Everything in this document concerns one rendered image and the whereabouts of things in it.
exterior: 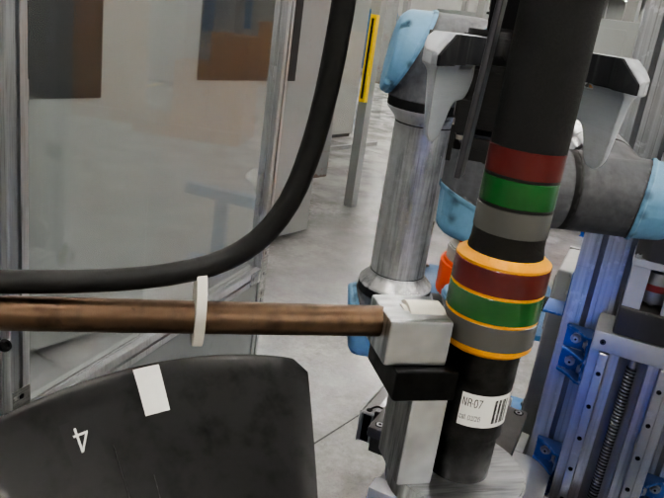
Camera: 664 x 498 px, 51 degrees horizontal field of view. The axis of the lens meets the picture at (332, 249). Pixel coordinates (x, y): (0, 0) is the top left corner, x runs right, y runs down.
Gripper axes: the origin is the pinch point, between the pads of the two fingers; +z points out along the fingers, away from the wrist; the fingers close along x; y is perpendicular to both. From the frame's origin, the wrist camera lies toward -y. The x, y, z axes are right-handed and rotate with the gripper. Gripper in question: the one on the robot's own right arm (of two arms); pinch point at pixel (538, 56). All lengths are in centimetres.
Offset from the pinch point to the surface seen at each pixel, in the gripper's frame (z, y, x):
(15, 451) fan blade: 4.4, 26.1, 24.8
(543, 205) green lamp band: 5.9, 5.7, -1.1
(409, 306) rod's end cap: 6.8, 11.1, 3.7
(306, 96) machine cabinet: -451, 59, 110
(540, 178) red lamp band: 6.1, 4.6, -0.7
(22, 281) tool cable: 13.5, 10.5, 18.1
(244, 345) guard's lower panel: -128, 87, 48
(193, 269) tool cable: 10.8, 9.7, 12.4
